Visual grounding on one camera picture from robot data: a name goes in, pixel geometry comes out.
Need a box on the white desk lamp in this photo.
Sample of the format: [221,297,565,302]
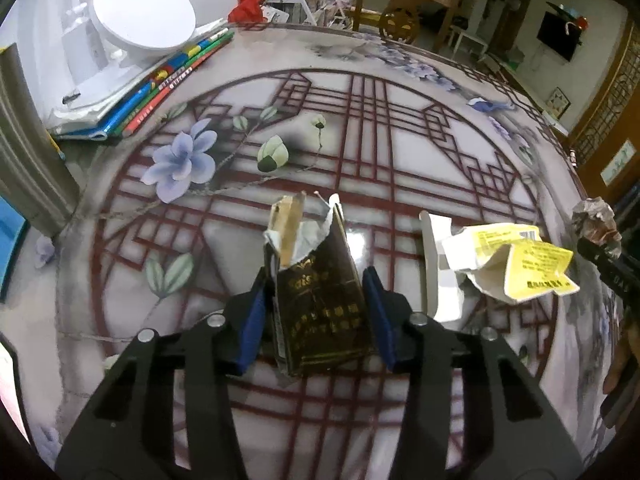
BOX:
[59,0,199,88]

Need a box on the person's right hand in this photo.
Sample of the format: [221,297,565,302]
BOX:
[602,329,633,396]

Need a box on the small white table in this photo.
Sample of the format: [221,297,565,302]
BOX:
[446,24,489,62]

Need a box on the stack of colourful books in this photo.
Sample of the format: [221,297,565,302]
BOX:
[49,27,237,142]

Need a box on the yellow and white carton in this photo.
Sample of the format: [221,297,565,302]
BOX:
[420,210,582,324]

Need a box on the wall television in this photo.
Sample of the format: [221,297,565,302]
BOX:
[537,11,581,63]

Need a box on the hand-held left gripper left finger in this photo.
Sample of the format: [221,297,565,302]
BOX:
[55,266,269,480]

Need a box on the wall shelf with toys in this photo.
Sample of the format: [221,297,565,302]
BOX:
[546,1,589,47]

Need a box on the foil ball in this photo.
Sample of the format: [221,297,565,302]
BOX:
[571,198,621,247]

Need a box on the wooden chair with wheel carving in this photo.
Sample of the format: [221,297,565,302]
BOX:
[352,0,464,47]

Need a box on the blue board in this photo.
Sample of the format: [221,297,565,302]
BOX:
[0,194,29,304]

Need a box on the dark brown packet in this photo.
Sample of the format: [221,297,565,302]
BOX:
[262,192,374,379]

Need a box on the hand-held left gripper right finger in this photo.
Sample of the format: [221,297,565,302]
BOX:
[363,266,586,480]

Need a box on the wooden lattice partition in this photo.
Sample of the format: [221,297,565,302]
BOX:
[569,25,640,167]

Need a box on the short wall scroll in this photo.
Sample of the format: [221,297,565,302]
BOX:
[599,139,637,184]

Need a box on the small framed picture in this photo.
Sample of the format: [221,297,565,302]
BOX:
[545,87,572,122]

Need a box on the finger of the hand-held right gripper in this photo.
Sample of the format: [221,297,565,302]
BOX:
[576,235,624,274]

